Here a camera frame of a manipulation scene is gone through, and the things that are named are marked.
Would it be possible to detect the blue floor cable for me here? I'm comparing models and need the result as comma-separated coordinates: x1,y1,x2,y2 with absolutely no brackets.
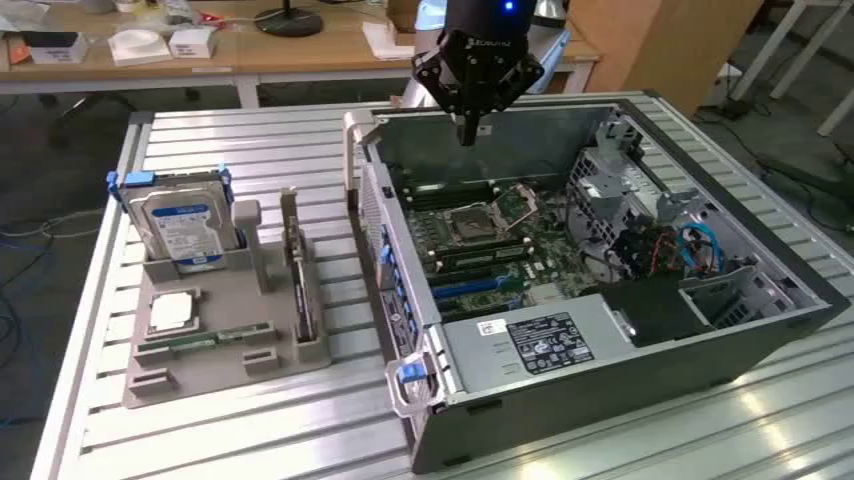
0,238,52,432

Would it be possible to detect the metal disk bay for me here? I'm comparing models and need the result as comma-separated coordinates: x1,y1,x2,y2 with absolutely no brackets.
678,263,797,332

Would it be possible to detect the Nvidia graphics card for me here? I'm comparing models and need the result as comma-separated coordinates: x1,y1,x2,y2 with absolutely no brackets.
279,187,323,347

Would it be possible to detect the grey power supply unit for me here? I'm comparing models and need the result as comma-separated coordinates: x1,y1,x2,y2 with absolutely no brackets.
439,294,642,394

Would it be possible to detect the small white labelled box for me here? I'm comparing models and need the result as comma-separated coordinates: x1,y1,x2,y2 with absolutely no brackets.
167,27,219,60

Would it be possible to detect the installed black RAM stick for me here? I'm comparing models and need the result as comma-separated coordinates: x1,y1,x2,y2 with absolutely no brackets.
437,242,530,271

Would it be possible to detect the black and white box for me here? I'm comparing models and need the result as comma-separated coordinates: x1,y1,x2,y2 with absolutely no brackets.
19,30,91,65

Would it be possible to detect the silver CPU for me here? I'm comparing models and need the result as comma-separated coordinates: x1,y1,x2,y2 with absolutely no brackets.
147,294,201,332

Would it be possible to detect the green RAM stick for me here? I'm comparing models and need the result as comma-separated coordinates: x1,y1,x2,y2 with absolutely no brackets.
139,322,275,352

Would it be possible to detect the blue expansion slot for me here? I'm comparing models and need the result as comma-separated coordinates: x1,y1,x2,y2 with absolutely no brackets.
430,277,504,300

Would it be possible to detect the metal socket cover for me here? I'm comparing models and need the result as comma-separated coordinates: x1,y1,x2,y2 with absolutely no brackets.
493,183,541,232

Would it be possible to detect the cardboard box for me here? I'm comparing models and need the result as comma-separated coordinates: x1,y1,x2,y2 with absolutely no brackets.
386,0,423,32

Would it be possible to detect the CPU socket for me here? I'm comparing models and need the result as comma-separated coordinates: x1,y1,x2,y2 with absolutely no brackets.
447,204,500,247

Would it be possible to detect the black round lamp base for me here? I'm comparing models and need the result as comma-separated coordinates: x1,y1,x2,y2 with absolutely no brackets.
254,0,326,38

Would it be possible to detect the white paper stack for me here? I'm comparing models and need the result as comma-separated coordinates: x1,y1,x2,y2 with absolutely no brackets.
362,20,418,61

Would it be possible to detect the black open PC case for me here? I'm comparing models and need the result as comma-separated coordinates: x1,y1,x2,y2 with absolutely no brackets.
341,97,836,476

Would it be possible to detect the red wire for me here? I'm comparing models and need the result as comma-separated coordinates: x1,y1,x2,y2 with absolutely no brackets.
652,228,684,272

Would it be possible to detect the grey printed parts rack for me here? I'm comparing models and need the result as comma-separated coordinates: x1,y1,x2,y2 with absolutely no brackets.
121,187,334,409

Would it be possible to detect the white box with round hollow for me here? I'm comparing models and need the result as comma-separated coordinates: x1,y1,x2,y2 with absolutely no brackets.
107,28,173,68

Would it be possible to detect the green motherboard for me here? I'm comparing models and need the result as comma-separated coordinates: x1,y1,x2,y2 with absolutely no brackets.
390,164,602,324

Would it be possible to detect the white table frame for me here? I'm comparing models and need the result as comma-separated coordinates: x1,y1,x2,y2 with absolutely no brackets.
729,0,854,137

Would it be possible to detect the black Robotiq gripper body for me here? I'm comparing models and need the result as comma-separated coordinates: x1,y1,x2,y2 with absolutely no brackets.
437,0,538,97

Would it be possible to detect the wooden desk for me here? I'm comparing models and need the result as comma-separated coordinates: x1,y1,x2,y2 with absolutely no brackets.
0,0,602,97

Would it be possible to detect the metal drive cage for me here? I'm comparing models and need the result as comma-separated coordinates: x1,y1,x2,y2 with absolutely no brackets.
566,119,700,242

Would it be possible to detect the wooden cabinet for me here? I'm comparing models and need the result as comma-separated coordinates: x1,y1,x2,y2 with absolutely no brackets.
566,0,766,117

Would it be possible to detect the black office chair base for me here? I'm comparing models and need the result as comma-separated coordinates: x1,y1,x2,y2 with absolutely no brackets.
38,87,203,147

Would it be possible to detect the blue wire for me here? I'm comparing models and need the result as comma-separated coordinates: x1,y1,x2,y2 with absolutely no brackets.
676,223,729,275

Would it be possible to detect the hard disk with blue bracket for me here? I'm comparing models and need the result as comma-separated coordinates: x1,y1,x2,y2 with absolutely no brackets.
106,167,235,275

